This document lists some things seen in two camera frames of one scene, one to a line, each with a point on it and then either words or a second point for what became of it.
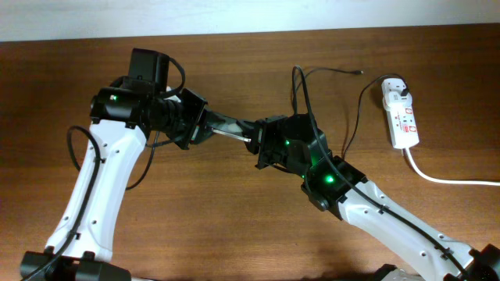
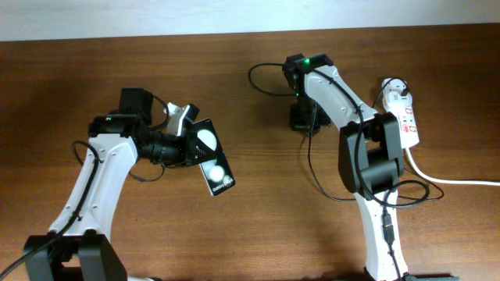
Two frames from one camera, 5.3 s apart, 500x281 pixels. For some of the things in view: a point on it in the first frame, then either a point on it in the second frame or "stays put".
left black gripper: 195,133 -> 188,140
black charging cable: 361,94 -> 405,90
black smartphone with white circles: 231,127 -> 218,174
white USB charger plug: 391,94 stays put
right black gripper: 259,135 -> 297,124
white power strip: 403,126 stays put
